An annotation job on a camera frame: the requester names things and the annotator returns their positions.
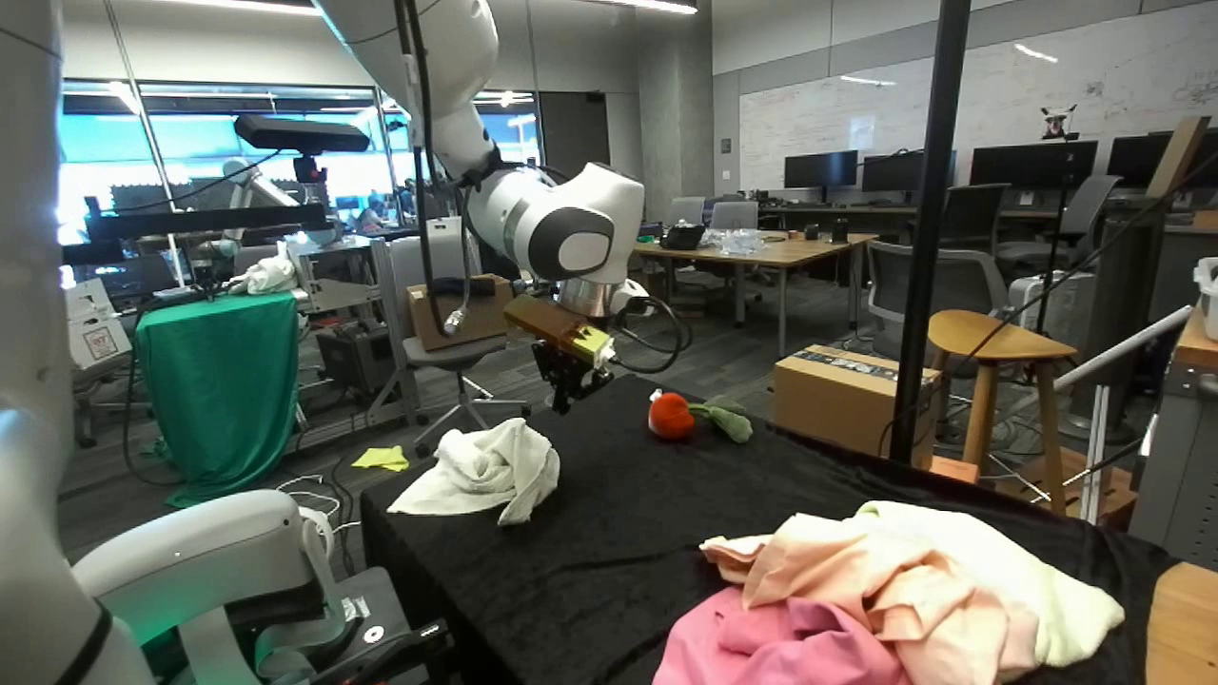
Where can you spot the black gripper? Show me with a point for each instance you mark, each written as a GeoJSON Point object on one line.
{"type": "Point", "coordinates": [574, 352]}

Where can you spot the peach t-shirt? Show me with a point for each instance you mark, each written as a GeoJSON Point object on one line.
{"type": "Point", "coordinates": [941, 620]}

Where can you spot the grey office chair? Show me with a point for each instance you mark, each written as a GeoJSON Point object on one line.
{"type": "Point", "coordinates": [448, 254]}

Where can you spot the yellow cloth on floor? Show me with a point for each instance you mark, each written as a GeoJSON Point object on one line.
{"type": "Point", "coordinates": [384, 457]}

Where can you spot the black tablecloth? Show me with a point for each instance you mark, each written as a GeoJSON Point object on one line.
{"type": "Point", "coordinates": [589, 590]}

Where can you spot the green cloth on stand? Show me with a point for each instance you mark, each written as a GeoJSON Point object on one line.
{"type": "Point", "coordinates": [224, 382]}

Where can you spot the pink t-shirt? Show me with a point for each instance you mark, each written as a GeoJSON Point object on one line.
{"type": "Point", "coordinates": [800, 641]}

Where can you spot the cardboard box on floor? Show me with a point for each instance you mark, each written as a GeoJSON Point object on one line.
{"type": "Point", "coordinates": [839, 399]}

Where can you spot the cardboard box on chair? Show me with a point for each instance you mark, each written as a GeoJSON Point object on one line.
{"type": "Point", "coordinates": [460, 311]}

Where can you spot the wooden desk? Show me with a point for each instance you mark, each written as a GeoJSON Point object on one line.
{"type": "Point", "coordinates": [778, 254]}

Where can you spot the white towel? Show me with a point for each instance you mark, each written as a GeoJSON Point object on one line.
{"type": "Point", "coordinates": [509, 471]}

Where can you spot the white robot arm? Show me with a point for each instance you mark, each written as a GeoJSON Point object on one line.
{"type": "Point", "coordinates": [433, 59]}

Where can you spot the black vertical pole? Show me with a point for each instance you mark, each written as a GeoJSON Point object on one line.
{"type": "Point", "coordinates": [932, 210]}

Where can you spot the black computer monitor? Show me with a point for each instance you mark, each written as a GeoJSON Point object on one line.
{"type": "Point", "coordinates": [1037, 167]}
{"type": "Point", "coordinates": [897, 172]}
{"type": "Point", "coordinates": [820, 169]}

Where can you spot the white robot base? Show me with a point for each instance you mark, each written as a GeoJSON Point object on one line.
{"type": "Point", "coordinates": [240, 590]}

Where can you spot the red plush radish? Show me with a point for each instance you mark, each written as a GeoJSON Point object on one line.
{"type": "Point", "coordinates": [675, 418]}

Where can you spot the wooden stool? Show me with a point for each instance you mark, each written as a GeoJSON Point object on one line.
{"type": "Point", "coordinates": [993, 344]}

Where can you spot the light green t-shirt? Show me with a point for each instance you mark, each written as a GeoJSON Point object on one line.
{"type": "Point", "coordinates": [1072, 620]}

